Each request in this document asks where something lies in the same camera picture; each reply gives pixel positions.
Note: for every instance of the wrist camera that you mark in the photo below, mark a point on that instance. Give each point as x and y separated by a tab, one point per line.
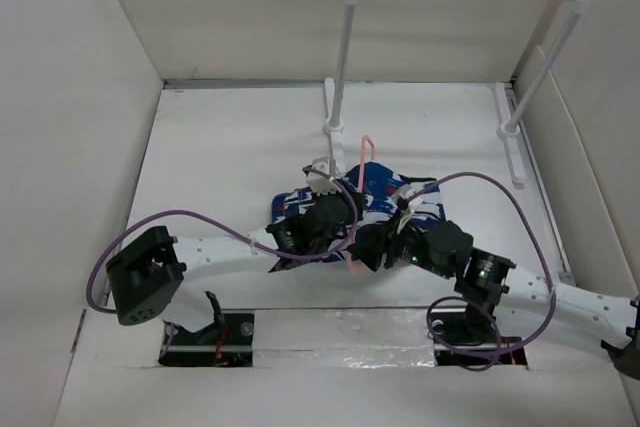
407	202
321	176

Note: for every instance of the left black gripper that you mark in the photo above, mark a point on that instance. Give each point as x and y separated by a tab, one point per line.
351	214

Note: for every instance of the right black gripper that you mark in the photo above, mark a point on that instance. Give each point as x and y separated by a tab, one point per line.
376	239

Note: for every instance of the white metal clothes rack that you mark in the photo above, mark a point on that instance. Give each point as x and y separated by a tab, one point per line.
508	130

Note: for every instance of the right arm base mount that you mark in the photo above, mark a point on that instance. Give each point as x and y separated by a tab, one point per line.
459	329

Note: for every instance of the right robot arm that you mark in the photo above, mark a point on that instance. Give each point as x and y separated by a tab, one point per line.
498	308

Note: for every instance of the blue patterned trousers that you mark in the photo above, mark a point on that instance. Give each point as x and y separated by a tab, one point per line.
380	183

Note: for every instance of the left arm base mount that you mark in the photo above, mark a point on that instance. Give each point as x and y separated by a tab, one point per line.
226	343

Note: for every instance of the pink clothes hanger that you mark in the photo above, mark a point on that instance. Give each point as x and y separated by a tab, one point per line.
367	153

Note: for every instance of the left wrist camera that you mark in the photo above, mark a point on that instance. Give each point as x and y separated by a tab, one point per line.
321	176

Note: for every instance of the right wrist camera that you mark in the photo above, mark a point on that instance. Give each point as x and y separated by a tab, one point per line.
407	202

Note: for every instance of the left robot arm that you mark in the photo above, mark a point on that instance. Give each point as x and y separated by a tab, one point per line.
154	275

